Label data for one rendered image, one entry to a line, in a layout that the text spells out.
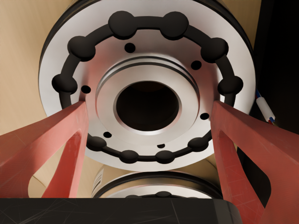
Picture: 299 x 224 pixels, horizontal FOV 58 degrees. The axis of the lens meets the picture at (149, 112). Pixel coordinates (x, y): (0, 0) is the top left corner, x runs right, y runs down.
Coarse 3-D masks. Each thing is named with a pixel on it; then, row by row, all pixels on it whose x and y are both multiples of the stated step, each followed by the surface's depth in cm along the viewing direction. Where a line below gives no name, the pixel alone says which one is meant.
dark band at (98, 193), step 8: (128, 176) 17; (136, 176) 17; (144, 176) 17; (152, 176) 17; (160, 176) 17; (168, 176) 17; (176, 176) 17; (184, 176) 17; (192, 176) 17; (112, 184) 18; (208, 184) 18; (216, 192) 18
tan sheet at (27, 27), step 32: (0, 0) 13; (32, 0) 13; (64, 0) 13; (224, 0) 13; (256, 0) 13; (0, 32) 14; (32, 32) 14; (0, 64) 15; (32, 64) 15; (0, 96) 16; (32, 96) 16; (0, 128) 18
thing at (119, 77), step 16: (128, 64) 11; (144, 64) 11; (160, 64) 11; (176, 64) 11; (112, 80) 11; (128, 80) 11; (144, 80) 11; (160, 80) 11; (176, 80) 11; (192, 80) 12; (96, 96) 12; (112, 96) 12; (192, 96) 12; (96, 112) 13; (112, 112) 12; (176, 112) 13; (192, 112) 12; (112, 128) 13; (128, 128) 13; (144, 128) 13; (160, 128) 13; (176, 128) 13; (144, 144) 14
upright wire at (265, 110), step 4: (256, 92) 13; (256, 96) 13; (260, 96) 13; (256, 100) 13; (260, 100) 13; (264, 100) 13; (260, 104) 13; (264, 104) 12; (260, 108) 13; (264, 108) 12; (268, 108) 12; (264, 112) 12; (268, 112) 12; (272, 112) 12; (264, 116) 12; (268, 116) 12; (272, 116) 12; (268, 120) 12; (272, 120) 12; (272, 124) 12; (276, 124) 11
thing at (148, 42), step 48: (96, 0) 10; (144, 0) 10; (192, 0) 10; (48, 48) 11; (96, 48) 11; (144, 48) 11; (192, 48) 11; (240, 48) 11; (48, 96) 12; (240, 96) 12; (96, 144) 15; (192, 144) 15
